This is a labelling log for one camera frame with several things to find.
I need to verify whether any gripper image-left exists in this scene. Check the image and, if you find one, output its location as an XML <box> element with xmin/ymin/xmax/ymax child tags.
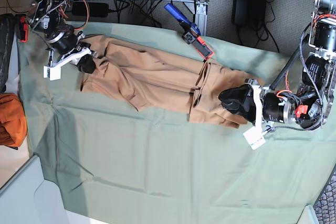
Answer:
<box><xmin>47</xmin><ymin>31</ymin><xmax>96</xmax><ymax>74</ymax></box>

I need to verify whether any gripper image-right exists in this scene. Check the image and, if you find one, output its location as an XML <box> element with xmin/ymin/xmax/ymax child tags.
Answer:
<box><xmin>218</xmin><ymin>79</ymin><xmax>296</xmax><ymax>127</ymax></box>

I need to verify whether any tan T-shirt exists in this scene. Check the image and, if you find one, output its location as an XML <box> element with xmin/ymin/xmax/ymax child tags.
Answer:
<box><xmin>81</xmin><ymin>35</ymin><xmax>251</xmax><ymax>128</ymax></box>

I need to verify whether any black power brick left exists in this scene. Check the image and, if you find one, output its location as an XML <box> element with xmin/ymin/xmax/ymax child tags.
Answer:
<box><xmin>71</xmin><ymin>2</ymin><xmax>110</xmax><ymax>18</ymax></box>

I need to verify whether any blue clamp at corner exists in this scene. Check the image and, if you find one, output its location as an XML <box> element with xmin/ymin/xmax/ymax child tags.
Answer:
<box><xmin>15</xmin><ymin>0</ymin><xmax>41</xmax><ymax>42</ymax></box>

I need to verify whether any blue orange clamp centre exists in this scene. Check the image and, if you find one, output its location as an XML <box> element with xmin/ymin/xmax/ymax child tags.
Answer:
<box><xmin>164</xmin><ymin>3</ymin><xmax>214</xmax><ymax>60</ymax></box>

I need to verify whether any orange folded cloth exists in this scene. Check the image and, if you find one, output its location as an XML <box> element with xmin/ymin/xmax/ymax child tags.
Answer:
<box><xmin>1</xmin><ymin>93</ymin><xmax>27</xmax><ymax>148</ymax></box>

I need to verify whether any light green table cloth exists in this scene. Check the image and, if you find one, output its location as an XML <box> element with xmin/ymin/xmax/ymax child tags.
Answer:
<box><xmin>18</xmin><ymin>34</ymin><xmax>335</xmax><ymax>223</ymax></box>

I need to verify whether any black power adapter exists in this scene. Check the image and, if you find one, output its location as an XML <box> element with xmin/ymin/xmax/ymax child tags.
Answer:
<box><xmin>232</xmin><ymin>0</ymin><xmax>248</xmax><ymax>26</ymax></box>
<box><xmin>248</xmin><ymin>0</ymin><xmax>266</xmax><ymax>22</ymax></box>

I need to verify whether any white plastic bin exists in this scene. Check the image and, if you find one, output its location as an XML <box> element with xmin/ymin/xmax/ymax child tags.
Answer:
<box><xmin>1</xmin><ymin>156</ymin><xmax>69</xmax><ymax>223</ymax></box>

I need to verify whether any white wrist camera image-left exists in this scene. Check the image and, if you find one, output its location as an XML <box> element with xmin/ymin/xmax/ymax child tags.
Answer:
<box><xmin>43</xmin><ymin>65</ymin><xmax>61</xmax><ymax>81</ymax></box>

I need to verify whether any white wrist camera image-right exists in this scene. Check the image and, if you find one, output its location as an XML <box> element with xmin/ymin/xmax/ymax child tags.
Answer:
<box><xmin>243</xmin><ymin>126</ymin><xmax>266</xmax><ymax>150</ymax></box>

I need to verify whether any aluminium frame post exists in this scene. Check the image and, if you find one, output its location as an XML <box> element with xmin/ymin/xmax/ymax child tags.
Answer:
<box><xmin>184</xmin><ymin>0</ymin><xmax>210</xmax><ymax>36</ymax></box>

